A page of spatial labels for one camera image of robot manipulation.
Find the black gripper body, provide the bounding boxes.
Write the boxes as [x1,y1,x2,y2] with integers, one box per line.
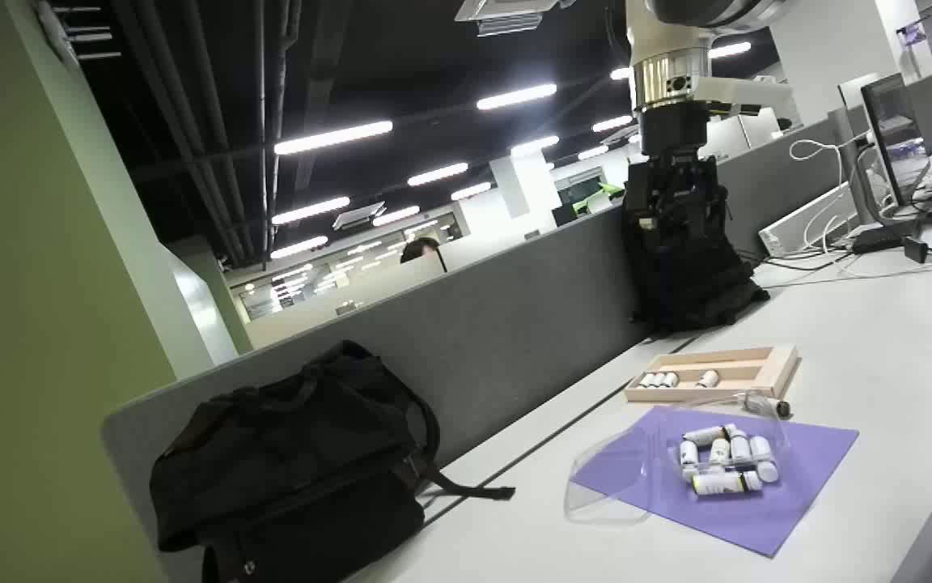
[639,101,707,160]

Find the small bottle with dark cap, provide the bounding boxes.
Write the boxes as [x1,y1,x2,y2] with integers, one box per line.
[745,391,792,421]

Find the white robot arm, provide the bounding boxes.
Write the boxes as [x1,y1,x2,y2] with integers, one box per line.
[623,0,797,160]

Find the white bottle in tray right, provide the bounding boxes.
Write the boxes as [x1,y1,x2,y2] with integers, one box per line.
[697,369,721,388]

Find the white bottles in tray left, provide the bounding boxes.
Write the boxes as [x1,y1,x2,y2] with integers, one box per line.
[639,373,679,388]

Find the wooden tray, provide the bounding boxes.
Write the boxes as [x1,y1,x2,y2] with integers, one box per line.
[623,346,800,405]

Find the top white bottle in container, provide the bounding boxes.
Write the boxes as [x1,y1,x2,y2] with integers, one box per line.
[682,423,745,447]

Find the white bottle in container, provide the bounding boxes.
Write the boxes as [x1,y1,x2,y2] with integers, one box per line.
[688,473,763,496]
[682,423,745,447]

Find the front white bottle in container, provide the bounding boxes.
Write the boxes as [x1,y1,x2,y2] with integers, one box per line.
[688,473,763,496]

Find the black backpack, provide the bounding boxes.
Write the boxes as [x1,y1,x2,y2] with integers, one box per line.
[621,160,765,337]

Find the white power strip box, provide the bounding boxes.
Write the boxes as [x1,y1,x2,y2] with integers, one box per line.
[756,183,856,258]

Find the computer monitor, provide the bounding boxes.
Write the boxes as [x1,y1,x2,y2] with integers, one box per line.
[860,76,932,208]

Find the grey desk partition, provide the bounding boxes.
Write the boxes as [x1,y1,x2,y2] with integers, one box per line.
[100,115,840,583]

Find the purple mat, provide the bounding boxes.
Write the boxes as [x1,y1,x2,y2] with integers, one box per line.
[572,409,856,558]

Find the black duffel bag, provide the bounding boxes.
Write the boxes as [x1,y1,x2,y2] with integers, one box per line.
[147,339,513,583]

